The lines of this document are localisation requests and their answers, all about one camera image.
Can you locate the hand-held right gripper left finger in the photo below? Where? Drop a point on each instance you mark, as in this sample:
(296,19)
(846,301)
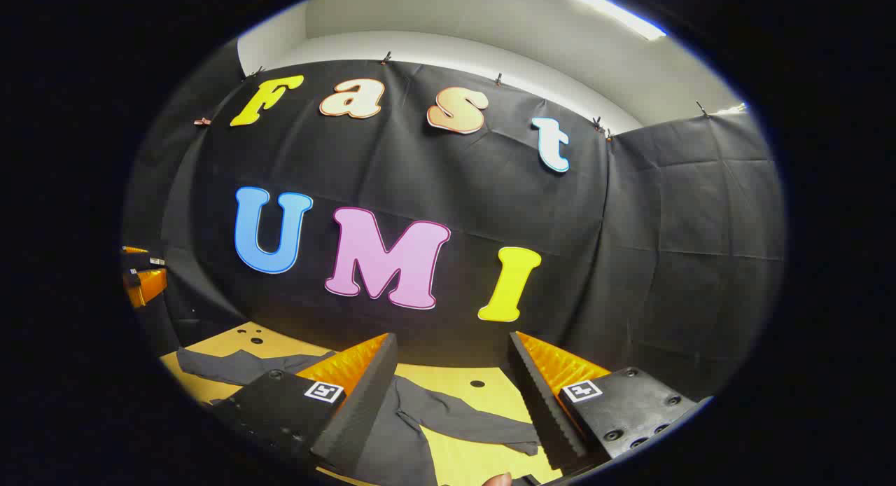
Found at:
(364,409)

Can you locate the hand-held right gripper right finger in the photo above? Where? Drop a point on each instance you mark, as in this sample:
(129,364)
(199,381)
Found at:
(542,409)

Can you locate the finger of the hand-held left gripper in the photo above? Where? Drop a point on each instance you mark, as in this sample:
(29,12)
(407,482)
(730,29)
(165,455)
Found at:
(147,286)
(143,256)

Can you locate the grey polo shirt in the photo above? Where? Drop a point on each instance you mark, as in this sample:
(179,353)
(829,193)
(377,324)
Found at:
(448,416)

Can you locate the black backdrop cloth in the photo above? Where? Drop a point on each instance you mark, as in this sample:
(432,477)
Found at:
(455,192)

